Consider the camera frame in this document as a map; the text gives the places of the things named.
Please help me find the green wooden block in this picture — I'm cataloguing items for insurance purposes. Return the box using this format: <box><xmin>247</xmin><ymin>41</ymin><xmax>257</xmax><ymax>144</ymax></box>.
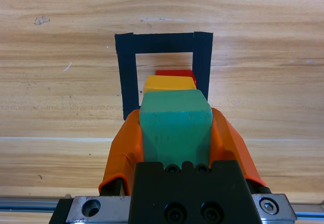
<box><xmin>139</xmin><ymin>89</ymin><xmax>213</xmax><ymax>170</ymax></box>

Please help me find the red wooden block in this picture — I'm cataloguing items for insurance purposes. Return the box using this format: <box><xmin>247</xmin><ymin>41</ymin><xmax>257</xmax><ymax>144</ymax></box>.
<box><xmin>154</xmin><ymin>69</ymin><xmax>198</xmax><ymax>83</ymax></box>

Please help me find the yellow wooden block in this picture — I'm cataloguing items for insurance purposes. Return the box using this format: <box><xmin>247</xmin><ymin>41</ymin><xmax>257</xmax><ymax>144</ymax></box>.
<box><xmin>143</xmin><ymin>74</ymin><xmax>198</xmax><ymax>94</ymax></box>

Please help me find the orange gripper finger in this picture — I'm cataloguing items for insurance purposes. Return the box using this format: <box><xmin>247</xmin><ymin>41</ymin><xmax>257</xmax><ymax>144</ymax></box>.
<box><xmin>209</xmin><ymin>107</ymin><xmax>270</xmax><ymax>194</ymax></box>
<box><xmin>98</xmin><ymin>108</ymin><xmax>145</xmax><ymax>197</ymax></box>

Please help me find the aluminium extrusion rail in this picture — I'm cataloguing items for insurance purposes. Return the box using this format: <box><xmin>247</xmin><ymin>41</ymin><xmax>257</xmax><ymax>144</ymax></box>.
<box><xmin>0</xmin><ymin>195</ymin><xmax>324</xmax><ymax>220</ymax></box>

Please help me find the black tape square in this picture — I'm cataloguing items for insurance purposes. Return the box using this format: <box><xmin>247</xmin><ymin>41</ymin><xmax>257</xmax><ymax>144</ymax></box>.
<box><xmin>114</xmin><ymin>31</ymin><xmax>214</xmax><ymax>121</ymax></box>

